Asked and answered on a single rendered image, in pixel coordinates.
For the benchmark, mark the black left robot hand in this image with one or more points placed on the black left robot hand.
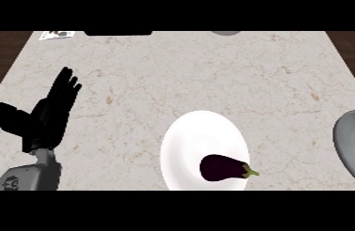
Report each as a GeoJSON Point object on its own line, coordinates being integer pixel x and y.
{"type": "Point", "coordinates": [51, 115]}

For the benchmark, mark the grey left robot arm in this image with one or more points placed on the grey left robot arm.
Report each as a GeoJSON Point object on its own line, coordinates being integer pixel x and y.
{"type": "Point", "coordinates": [34, 175]}

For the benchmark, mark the white plate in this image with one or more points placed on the white plate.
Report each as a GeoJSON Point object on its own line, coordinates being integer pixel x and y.
{"type": "Point", "coordinates": [196, 141]}

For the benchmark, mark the grey pan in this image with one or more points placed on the grey pan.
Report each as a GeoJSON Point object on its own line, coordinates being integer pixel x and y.
{"type": "Point", "coordinates": [345, 144]}

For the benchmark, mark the white printed card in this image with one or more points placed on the white printed card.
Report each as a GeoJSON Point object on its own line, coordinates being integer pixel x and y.
{"type": "Point", "coordinates": [57, 35]}

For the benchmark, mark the dark purple eggplant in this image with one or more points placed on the dark purple eggplant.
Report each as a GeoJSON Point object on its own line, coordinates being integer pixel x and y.
{"type": "Point", "coordinates": [222, 168]}

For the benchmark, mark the grey round object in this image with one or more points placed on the grey round object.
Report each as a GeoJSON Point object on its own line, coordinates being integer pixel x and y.
{"type": "Point", "coordinates": [225, 32]}

